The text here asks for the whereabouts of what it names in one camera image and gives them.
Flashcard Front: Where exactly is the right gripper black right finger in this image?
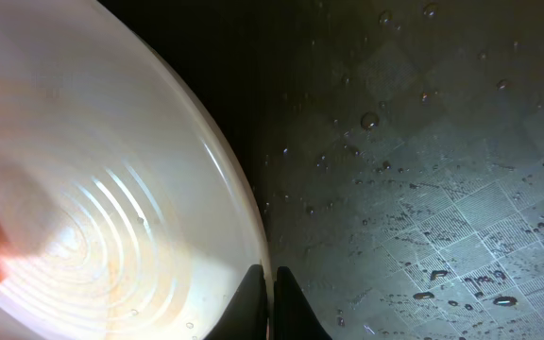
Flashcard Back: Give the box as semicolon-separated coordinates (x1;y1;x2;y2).
273;266;332;340

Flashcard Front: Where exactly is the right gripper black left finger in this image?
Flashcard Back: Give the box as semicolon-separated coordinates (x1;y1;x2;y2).
204;264;268;340

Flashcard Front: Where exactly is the cream plate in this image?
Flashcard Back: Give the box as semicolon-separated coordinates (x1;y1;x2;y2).
0;1;270;339

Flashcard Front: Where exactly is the dark brown serving tray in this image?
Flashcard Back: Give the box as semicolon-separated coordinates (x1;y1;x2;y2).
107;0;544;339

